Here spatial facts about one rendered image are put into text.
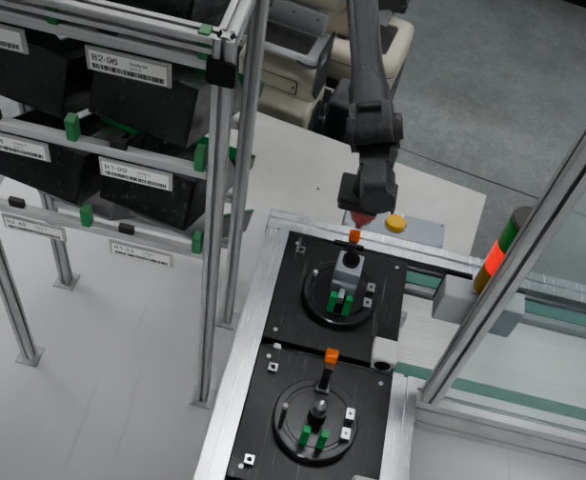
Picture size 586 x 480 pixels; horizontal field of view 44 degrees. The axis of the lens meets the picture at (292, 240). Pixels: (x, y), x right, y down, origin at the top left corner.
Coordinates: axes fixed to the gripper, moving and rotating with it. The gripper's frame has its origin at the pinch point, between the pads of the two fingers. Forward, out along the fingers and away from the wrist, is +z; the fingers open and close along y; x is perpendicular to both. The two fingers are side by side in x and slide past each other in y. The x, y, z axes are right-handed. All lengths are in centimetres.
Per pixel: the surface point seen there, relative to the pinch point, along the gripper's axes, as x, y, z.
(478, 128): 160, 52, 104
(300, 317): -17.2, -6.7, 9.2
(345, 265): -12.3, -1.2, -2.6
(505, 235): -24.4, 16.5, -32.1
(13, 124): -33, -44, -41
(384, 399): -29.3, 10.4, 9.6
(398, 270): -1.7, 10.0, 9.1
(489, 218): 109, 58, 105
